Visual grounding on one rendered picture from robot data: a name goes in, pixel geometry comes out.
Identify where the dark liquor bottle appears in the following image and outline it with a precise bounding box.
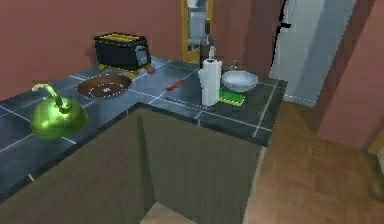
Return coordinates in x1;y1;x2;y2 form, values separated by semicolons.
199;19;216;70

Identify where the red knife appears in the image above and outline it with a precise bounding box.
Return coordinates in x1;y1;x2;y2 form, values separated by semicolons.
165;79;185;92

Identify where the white paper towel roll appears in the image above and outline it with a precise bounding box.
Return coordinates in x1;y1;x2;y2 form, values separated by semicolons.
198;45;223;107

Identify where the green sponge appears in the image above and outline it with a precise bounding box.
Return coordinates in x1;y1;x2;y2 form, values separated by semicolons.
218;89;247;107

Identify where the tiled kitchen counter cabinet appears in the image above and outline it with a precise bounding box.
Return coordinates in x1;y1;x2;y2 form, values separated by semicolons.
0;55;289;224

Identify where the white bowl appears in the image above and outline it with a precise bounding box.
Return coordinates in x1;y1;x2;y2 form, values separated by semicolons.
221;69;260;93

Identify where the yellow framed window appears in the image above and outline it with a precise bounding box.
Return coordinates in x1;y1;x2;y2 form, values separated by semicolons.
181;0;215;65

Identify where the brown round plate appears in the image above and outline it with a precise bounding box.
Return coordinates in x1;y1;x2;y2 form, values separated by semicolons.
76;73;133;100

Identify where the black toaster with yellow trim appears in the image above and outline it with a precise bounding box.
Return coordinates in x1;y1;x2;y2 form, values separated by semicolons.
93;32;152;78

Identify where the grey room door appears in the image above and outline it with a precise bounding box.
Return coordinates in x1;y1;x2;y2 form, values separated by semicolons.
269;0;358;108

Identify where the green kettle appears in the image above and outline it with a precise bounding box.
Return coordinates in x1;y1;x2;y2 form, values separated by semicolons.
29;83;89;140

